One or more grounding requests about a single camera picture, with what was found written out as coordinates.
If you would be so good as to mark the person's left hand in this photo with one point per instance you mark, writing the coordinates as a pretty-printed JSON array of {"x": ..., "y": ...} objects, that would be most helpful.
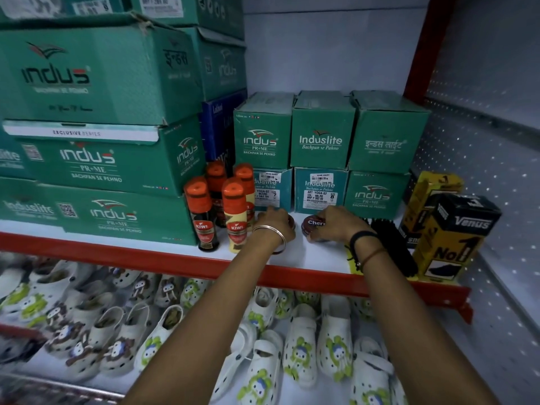
[{"x": 273, "y": 218}]

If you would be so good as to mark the person's right hand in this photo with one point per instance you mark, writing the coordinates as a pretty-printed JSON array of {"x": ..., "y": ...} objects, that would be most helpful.
[{"x": 344, "y": 225}]

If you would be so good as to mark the person's right thumb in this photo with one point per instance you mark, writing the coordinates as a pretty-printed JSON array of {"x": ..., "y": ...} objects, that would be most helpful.
[{"x": 322, "y": 228}]

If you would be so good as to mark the person's left fingers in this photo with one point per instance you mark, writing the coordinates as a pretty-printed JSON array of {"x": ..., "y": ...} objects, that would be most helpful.
[{"x": 276, "y": 210}]

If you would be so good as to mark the red-lidded polish tin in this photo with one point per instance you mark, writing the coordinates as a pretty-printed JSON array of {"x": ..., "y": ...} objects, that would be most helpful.
[{"x": 311, "y": 225}]

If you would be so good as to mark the dark red polish tin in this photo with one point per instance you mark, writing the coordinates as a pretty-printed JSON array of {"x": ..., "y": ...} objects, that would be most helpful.
[{"x": 291, "y": 223}]

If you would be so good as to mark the person's right forearm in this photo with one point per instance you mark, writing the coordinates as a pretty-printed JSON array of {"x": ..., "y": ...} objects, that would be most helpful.
[{"x": 413, "y": 328}]

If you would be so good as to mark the person's left forearm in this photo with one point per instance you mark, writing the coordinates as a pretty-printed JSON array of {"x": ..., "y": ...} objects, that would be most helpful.
[{"x": 219, "y": 316}]

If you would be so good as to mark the silver bangle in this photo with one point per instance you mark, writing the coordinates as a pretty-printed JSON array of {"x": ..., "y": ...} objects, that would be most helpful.
[{"x": 278, "y": 237}]

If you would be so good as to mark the black wristband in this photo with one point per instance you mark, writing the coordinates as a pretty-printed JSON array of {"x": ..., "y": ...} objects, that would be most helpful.
[{"x": 362, "y": 236}]

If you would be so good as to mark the cream polish bottle orange cap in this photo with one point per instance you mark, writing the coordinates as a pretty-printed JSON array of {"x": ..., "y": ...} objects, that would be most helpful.
[
  {"x": 236, "y": 223},
  {"x": 245, "y": 177}
]

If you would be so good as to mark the black polish bottle orange cap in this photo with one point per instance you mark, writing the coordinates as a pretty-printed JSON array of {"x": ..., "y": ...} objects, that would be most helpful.
[
  {"x": 216, "y": 181},
  {"x": 204, "y": 223}
]

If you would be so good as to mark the black shoe brush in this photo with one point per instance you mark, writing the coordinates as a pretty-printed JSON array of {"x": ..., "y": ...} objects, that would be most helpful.
[{"x": 394, "y": 244}]

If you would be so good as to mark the stack of small green cartons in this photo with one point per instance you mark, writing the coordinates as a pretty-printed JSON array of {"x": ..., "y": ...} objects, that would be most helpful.
[{"x": 322, "y": 134}]

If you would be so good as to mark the blue shoe box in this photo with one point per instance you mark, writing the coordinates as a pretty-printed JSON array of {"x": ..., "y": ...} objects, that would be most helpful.
[{"x": 216, "y": 126}]

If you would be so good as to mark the yellow and black polish box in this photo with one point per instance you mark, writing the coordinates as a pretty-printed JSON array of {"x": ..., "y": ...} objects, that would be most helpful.
[
  {"x": 422, "y": 198},
  {"x": 453, "y": 240}
]

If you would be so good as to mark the red metal shelf rack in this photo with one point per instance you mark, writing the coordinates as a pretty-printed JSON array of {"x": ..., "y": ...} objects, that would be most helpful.
[{"x": 126, "y": 256}]

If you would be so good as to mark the white perforated side panel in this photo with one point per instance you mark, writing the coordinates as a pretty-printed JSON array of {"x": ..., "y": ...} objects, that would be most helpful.
[{"x": 493, "y": 164}]

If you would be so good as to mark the stack of large green shoeboxes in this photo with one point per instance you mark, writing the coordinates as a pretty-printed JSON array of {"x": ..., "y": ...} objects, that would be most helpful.
[{"x": 97, "y": 113}]

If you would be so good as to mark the pile of white printed clogs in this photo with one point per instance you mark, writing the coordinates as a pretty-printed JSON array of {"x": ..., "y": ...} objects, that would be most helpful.
[{"x": 105, "y": 328}]

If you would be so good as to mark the chrome rail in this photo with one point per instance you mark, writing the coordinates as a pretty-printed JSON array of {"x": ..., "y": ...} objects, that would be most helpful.
[{"x": 59, "y": 385}]

